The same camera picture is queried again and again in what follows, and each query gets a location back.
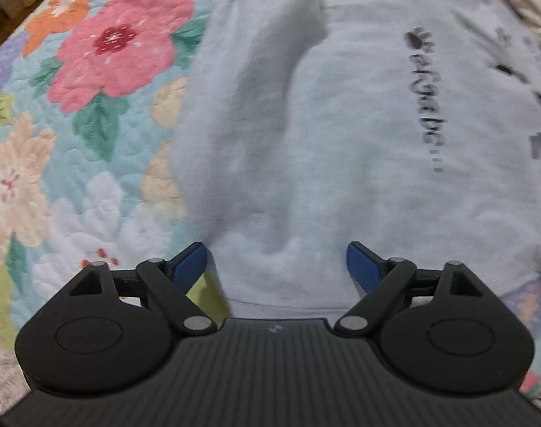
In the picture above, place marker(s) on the grey printed t-shirt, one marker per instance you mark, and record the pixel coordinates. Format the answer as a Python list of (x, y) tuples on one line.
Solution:
[(341, 142)]

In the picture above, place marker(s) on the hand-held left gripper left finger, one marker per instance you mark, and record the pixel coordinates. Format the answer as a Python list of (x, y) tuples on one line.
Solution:
[(189, 267)]

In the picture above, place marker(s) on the beige fuzzy blanket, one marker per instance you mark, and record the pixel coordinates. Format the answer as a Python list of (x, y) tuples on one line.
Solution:
[(1, 378)]

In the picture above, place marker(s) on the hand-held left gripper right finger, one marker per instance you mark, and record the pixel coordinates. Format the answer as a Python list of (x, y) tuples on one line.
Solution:
[(362, 267)]

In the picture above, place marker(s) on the floral quilted bedspread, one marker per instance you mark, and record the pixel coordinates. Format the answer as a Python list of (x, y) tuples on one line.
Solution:
[(74, 142)]

